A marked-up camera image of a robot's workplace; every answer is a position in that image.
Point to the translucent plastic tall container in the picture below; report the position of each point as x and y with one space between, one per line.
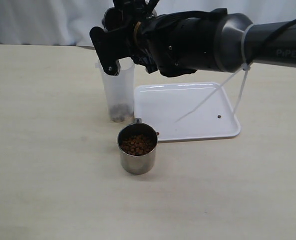
119 91

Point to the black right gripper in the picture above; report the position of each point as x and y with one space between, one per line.
173 44

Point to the white plastic tray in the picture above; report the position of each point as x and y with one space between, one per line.
186 111

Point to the white curtain backdrop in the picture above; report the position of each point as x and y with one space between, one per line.
67 22

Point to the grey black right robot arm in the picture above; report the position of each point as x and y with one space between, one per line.
241 42

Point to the steel cup with pellets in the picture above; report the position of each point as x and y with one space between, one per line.
137 144

